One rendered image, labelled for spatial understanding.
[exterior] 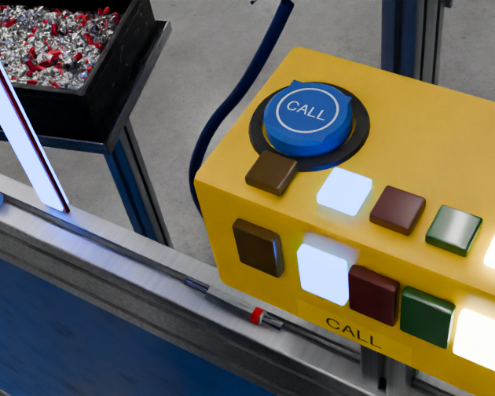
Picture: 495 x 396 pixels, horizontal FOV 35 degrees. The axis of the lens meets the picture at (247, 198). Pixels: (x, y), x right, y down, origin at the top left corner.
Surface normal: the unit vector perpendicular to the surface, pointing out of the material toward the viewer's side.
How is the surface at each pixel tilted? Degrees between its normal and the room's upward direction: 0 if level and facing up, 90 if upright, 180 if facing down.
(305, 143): 45
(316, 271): 90
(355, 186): 0
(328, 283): 90
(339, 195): 0
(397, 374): 90
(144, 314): 90
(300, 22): 0
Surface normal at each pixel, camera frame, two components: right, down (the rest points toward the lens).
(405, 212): -0.12, -0.62
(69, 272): -0.51, 0.71
